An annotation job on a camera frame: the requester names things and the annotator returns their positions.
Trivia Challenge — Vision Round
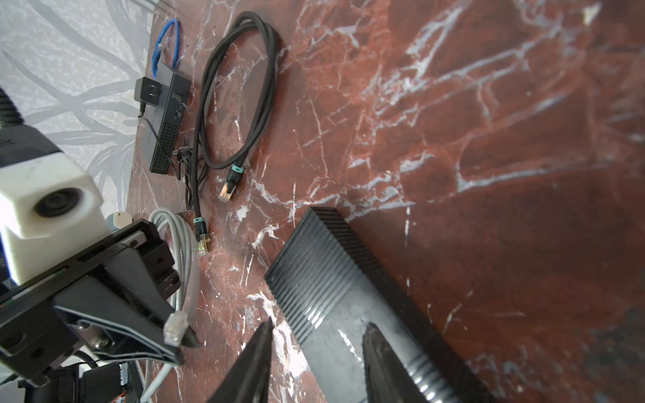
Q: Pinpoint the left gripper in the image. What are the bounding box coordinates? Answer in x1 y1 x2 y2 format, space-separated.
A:
1 220 199 386

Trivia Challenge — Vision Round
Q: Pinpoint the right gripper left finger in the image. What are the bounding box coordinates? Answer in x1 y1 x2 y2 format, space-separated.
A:
208 319 274 403

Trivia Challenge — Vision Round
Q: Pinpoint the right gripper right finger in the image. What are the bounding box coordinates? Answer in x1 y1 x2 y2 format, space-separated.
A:
362 323 427 403

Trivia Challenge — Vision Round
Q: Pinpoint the grey ethernet cable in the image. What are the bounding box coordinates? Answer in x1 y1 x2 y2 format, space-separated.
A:
138 207 203 403

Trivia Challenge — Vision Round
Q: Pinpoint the small black network switch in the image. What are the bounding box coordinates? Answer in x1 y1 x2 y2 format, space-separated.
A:
265 207 494 402

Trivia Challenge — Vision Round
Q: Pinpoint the black cable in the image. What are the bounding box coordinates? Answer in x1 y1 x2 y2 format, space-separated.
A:
188 11 281 255

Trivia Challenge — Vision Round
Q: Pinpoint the blue ethernet cable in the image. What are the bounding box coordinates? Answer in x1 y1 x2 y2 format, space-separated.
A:
150 17 182 79

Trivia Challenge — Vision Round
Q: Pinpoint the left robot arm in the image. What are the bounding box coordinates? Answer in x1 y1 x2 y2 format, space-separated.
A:
1 95 199 386

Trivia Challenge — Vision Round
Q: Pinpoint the beige teal handheld device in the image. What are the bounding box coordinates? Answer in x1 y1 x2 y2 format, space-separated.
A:
106 212 134 233

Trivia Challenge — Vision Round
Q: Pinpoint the black power adapter left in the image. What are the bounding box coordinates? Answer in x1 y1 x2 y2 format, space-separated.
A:
134 77 162 107

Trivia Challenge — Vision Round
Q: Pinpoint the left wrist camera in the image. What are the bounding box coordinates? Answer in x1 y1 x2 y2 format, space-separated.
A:
1 152 110 285

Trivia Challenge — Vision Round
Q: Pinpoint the thin black wire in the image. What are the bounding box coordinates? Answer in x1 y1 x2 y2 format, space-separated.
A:
138 102 208 210

